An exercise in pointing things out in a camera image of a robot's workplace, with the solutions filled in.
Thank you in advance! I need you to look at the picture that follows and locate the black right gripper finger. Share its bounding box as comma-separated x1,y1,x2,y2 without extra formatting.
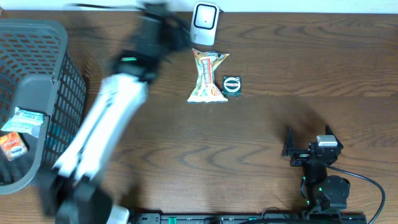
282,126,295,152
325,125,343,149

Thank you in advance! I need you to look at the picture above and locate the yellow snack bag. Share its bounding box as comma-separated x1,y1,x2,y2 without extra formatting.
187,48,229,103

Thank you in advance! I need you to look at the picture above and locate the small green round-logo box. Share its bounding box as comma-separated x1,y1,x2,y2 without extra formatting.
222,76,242,96

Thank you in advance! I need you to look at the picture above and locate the teal snack pack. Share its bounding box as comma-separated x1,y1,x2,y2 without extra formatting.
1,107,44,139

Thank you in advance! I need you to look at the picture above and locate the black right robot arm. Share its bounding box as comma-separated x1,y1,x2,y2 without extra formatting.
281,126,351,220

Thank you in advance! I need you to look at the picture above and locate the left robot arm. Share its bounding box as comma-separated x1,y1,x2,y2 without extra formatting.
38,2,190,224

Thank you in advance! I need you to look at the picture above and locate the white barcode scanner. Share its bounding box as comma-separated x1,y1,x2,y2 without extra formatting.
190,2,220,46

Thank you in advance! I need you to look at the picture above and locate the grey plastic mesh basket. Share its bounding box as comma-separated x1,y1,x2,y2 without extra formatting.
1,19,86,195

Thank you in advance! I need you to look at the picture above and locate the blue mouthwash bottle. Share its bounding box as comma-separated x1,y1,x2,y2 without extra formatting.
45,123,73,162

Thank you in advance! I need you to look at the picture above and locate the small orange packet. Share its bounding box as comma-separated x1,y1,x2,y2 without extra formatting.
1,131,28,161

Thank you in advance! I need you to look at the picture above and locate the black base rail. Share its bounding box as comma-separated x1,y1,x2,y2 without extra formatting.
127,213,367,224

